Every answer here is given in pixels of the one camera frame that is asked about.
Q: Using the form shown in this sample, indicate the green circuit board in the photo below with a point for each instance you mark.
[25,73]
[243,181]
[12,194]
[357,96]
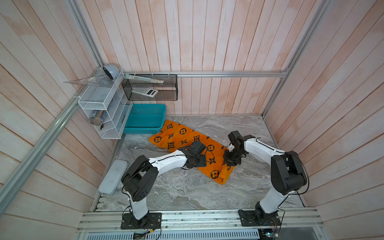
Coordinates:
[268,235]

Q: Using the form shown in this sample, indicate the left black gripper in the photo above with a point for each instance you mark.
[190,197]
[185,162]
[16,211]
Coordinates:
[202,163]

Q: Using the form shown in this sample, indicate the white wire shelf rack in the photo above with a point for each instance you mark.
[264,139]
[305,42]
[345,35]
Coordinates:
[110,104]

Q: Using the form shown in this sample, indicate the white rectangular plastic lid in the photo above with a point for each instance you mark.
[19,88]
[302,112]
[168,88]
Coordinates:
[113,177]

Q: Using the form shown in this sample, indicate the white calculator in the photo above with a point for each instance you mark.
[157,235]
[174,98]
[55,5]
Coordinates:
[147,92]

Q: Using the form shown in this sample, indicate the teal plastic basket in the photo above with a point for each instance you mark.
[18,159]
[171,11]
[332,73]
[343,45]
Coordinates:
[145,119]

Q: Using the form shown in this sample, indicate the orange patterned pillowcase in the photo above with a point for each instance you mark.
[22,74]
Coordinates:
[174,135]

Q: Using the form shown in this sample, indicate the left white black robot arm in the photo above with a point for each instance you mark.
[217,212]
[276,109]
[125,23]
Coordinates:
[140,177]

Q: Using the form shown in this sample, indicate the clear triangle set square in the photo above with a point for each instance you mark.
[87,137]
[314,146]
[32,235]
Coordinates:
[98,81]

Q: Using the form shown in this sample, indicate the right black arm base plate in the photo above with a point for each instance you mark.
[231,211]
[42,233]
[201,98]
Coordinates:
[257,217]

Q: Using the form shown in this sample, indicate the clear plastic ruler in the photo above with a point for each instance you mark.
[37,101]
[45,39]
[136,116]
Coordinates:
[143,79]

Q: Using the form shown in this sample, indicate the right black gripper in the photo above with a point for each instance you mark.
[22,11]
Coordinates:
[227,159]

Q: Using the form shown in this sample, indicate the round white grey gadget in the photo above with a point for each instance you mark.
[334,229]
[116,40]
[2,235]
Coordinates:
[111,71]

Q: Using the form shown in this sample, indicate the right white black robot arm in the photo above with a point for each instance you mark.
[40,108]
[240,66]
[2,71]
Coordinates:
[287,172]

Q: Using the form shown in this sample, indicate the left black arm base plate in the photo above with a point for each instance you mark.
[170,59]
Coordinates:
[151,221]

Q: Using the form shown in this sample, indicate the black wire mesh basket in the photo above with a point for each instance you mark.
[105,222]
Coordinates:
[167,91]

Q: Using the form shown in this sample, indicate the metal cylindrical brush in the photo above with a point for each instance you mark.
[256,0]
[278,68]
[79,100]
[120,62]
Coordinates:
[97,117]

